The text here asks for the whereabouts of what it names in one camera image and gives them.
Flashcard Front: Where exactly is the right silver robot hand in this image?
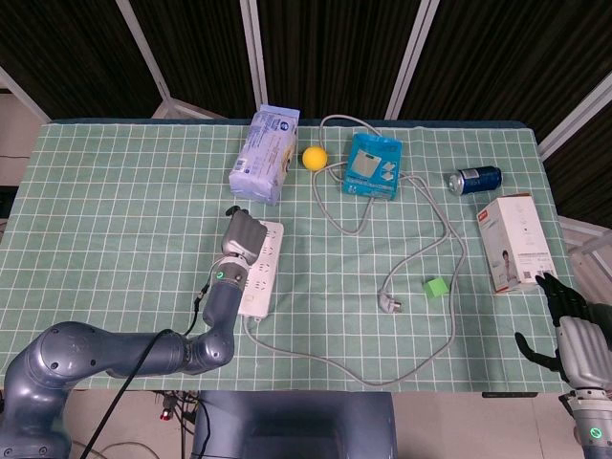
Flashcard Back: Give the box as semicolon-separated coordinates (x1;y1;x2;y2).
514;273;612;389

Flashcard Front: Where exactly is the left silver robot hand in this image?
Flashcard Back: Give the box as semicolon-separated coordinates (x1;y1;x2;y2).
220;205;269;267

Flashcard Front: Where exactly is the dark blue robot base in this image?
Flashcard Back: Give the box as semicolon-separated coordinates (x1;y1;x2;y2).
190;390;399;459

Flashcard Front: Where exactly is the white power strip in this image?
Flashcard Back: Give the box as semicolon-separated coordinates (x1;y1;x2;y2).
237;218;286;319

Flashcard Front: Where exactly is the blue tissue pack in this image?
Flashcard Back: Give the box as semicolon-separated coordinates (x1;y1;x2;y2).
228;103;301;207

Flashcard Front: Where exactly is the yellow ball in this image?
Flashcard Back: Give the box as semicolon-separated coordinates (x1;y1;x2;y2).
301;145;330;172

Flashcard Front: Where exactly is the white product box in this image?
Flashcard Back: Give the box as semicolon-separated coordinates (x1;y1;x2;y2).
476;192;558;296

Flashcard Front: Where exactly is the green checkered tablecloth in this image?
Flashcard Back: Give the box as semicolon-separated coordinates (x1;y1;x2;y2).
0;119;582;393

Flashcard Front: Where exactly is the teal product packet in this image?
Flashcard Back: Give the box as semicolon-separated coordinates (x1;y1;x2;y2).
342;132;404;201

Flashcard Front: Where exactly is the green cube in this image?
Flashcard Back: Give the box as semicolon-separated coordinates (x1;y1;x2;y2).
423;275;450;301

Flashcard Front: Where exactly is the blue Pepsi can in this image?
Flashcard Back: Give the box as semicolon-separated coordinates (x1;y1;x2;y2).
448;165;503;196

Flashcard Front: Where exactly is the white metal frame foot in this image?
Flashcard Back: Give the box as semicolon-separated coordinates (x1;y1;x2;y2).
557;214;612;297

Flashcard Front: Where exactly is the grey power strip cable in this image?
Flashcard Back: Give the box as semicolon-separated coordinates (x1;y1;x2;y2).
242;114;469;386

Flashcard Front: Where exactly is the white partition frame post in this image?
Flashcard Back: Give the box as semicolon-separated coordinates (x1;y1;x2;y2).
116;0;229;120
0;64;49;123
384;0;441;120
537;71;612;158
238;0;269;109

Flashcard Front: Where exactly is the black cable bundle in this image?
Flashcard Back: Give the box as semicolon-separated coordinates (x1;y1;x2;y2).
152;390;205;459

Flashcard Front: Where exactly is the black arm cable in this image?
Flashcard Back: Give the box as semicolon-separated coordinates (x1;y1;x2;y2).
78;279;214;459

